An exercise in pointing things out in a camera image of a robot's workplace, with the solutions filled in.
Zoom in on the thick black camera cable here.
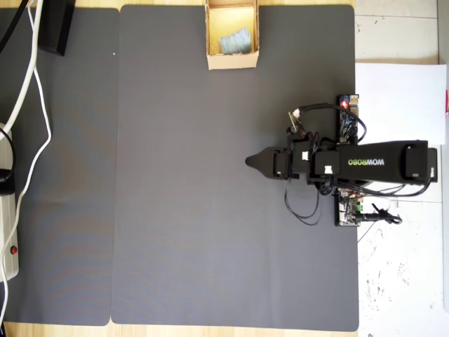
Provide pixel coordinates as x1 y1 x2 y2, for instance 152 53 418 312
297 102 368 145

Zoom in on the black plug with cord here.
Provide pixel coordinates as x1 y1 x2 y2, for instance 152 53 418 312
0 127 17 196

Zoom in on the blue yarn block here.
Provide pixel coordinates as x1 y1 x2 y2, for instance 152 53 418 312
218 28 253 55

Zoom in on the large grey textured mat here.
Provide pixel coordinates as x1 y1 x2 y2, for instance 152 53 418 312
109 4 361 333

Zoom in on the narrow grey textured mat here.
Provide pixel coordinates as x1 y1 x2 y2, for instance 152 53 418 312
0 7 121 327

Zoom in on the black power plug cable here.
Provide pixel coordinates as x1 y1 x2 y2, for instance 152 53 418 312
361 202 403 226

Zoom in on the open cardboard box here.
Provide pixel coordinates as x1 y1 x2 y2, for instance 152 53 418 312
204 0 261 72

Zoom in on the black rectangular bar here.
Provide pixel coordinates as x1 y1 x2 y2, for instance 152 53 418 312
37 0 76 58

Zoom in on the circuit board with red LED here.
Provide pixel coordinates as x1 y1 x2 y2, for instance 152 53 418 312
337 93 363 145

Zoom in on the thick white cable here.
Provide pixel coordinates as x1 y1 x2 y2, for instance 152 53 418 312
0 0 40 133

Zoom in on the white power strip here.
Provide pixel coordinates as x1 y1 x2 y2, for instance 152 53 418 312
0 121 20 282

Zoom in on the thin black wire loop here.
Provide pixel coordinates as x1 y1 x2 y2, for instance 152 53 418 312
283 174 324 226

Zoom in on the thin black servo cable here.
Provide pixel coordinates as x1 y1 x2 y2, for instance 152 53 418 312
333 176 434 198

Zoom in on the white paper sheet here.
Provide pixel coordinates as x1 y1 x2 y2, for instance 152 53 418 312
354 62 449 146

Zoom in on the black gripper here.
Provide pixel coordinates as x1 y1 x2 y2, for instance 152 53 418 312
244 134 314 181

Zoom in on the bare wrist camera board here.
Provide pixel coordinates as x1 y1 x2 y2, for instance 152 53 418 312
287 109 307 136

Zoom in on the thin white cable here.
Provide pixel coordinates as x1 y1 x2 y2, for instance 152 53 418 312
0 6 52 256

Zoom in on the circuit board with green terminal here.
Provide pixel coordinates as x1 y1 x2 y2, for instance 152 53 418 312
333 187 366 227

